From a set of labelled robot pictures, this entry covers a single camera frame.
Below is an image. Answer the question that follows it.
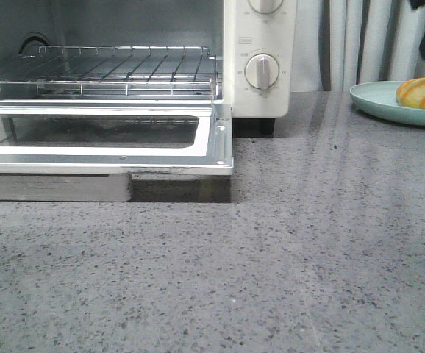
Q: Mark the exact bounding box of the white Toshiba toaster oven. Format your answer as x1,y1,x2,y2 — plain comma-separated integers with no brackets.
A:
0,1,296,135

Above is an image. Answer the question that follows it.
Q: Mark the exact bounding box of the metal wire oven rack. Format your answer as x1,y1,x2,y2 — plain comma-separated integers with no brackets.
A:
0,46,223,101

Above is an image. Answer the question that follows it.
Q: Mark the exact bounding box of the oven knob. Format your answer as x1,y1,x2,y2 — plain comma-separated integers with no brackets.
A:
245,54,279,90
248,0,283,15

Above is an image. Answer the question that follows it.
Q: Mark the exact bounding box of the striped croissant bread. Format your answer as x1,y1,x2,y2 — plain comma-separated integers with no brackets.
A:
396,77,425,110

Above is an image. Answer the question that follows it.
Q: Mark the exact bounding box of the glass oven door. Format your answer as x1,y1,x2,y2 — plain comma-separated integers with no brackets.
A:
0,100,234,202

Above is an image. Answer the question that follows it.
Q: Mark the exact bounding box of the lower oven knob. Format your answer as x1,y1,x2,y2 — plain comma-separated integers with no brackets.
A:
245,54,279,90

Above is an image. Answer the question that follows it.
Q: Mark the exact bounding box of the upper oven knob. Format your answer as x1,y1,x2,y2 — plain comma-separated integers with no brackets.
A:
248,0,283,15

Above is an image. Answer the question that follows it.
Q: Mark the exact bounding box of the grey white curtain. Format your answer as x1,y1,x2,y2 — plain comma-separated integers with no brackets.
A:
291,1,425,92

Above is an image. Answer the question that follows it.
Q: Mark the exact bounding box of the light green plate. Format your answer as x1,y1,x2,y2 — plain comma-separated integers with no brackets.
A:
349,81,425,127

